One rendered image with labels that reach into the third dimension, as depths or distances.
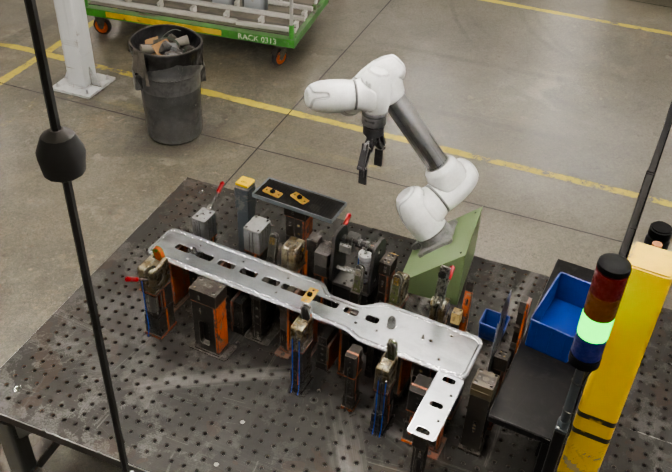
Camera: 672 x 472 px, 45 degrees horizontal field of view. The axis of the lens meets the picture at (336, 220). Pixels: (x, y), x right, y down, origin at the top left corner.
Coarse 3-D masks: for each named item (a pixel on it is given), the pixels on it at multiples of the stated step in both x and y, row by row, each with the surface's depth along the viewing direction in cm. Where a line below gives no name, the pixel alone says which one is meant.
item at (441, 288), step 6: (444, 270) 293; (450, 270) 294; (438, 276) 296; (444, 276) 291; (438, 282) 297; (444, 282) 297; (438, 288) 299; (444, 288) 297; (438, 294) 300; (444, 294) 298
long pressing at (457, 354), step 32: (192, 256) 327; (224, 256) 328; (256, 288) 313; (320, 288) 315; (320, 320) 302; (352, 320) 302; (384, 320) 302; (416, 320) 303; (416, 352) 290; (448, 352) 290
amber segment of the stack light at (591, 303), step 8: (592, 296) 170; (584, 304) 174; (592, 304) 170; (600, 304) 169; (608, 304) 168; (616, 304) 169; (584, 312) 174; (592, 312) 171; (600, 312) 170; (608, 312) 170; (616, 312) 171; (592, 320) 172; (600, 320) 171; (608, 320) 171
